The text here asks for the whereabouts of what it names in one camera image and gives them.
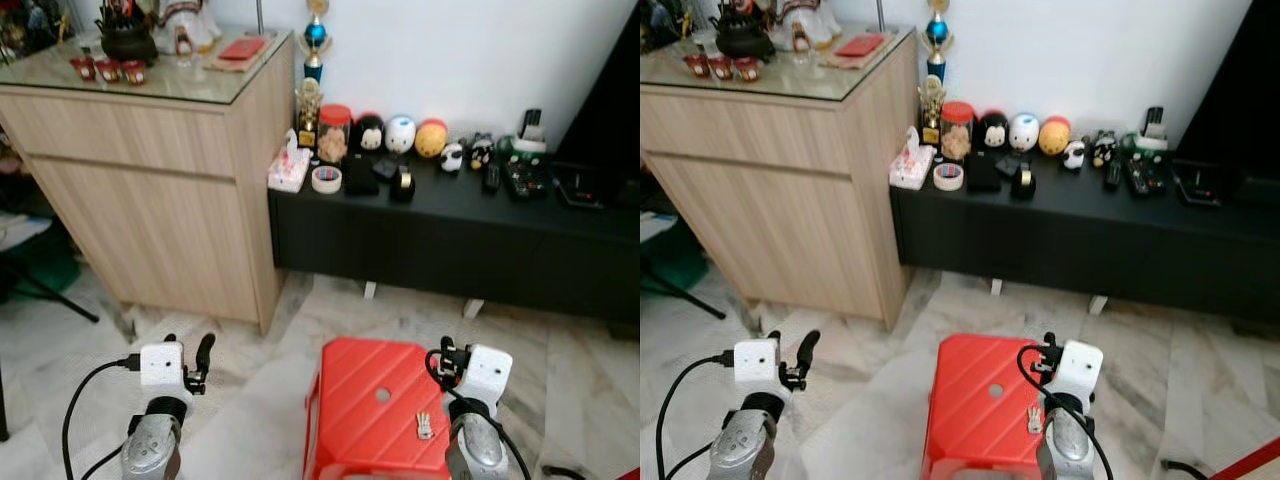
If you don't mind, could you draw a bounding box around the black keypad device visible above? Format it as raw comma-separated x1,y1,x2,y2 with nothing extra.
502,157,550,202
1124,157,1170,197

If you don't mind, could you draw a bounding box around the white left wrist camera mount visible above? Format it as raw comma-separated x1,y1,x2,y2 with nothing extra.
139,341,187,394
732,339,782,393

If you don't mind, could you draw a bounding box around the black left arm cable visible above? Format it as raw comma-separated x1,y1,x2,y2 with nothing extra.
655,350,736,480
61,354,143,480

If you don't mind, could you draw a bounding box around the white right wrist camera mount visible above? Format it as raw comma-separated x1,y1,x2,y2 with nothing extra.
462,344,514,407
1055,340,1105,403

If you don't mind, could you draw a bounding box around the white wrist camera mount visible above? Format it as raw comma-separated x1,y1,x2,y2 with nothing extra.
462,344,514,407
1055,340,1105,403
732,339,782,393
139,341,187,394

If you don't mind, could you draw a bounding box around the beige tray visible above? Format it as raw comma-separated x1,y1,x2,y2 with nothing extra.
824,30,891,70
204,34,274,74

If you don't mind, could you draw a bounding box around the red lidded snack jar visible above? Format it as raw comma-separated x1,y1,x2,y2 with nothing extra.
939,100,977,162
316,103,354,165

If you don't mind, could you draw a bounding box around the white round plush figure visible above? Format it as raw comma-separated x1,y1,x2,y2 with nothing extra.
1007,112,1042,154
384,114,417,155

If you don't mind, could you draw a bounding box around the flat red box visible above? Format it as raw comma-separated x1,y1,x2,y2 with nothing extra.
217,36,270,64
834,32,888,59

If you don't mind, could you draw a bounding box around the small gold trophy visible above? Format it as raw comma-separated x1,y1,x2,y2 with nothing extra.
295,77,324,150
917,74,947,147

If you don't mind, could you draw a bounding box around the green bag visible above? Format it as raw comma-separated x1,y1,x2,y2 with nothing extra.
640,224,707,297
0,224,82,302

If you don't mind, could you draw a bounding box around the yellow round plush figure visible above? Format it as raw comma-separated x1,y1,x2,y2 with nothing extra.
414,118,450,160
1037,115,1073,158

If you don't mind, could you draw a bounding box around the light wooden cabinet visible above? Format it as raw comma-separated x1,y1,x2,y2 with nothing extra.
640,22,920,332
0,26,297,337

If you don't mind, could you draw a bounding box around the white ceramic figurine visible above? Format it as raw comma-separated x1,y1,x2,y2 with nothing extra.
154,0,222,57
774,0,842,52

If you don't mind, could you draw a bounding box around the red plastic stool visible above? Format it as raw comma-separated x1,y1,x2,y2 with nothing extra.
921,333,1053,480
302,337,457,480

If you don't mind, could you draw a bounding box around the white pink tissue box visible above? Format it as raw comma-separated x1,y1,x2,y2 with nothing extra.
888,127,937,192
267,129,314,194

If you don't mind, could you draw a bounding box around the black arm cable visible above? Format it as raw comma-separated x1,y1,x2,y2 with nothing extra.
61,354,143,480
424,348,533,480
1016,343,1116,480
655,350,736,480

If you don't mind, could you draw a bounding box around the cordless phone on white base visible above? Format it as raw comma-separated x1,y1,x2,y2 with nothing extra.
1139,104,1170,152
511,107,549,157

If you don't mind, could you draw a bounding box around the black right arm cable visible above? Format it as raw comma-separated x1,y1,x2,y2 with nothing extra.
1016,343,1116,480
424,348,533,480

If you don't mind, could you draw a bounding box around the black rod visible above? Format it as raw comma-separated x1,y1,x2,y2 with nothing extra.
0,254,102,324
640,264,727,322

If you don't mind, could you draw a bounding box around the black flat electronic box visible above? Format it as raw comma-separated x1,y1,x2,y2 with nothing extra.
551,164,605,210
1171,159,1224,207

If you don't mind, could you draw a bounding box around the red strip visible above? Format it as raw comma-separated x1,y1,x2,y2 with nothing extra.
1224,434,1280,480

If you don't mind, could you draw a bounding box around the black television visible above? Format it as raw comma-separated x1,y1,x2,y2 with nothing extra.
1174,0,1280,183
553,0,641,193

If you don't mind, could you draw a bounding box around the tall blue gold trophy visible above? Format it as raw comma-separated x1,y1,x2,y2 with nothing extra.
924,0,953,85
302,0,333,87

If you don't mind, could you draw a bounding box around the black round plush figure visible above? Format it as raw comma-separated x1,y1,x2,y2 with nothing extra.
976,110,1010,152
352,112,387,154

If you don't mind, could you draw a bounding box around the black low console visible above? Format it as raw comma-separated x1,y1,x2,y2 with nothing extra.
267,148,641,328
889,146,1280,327

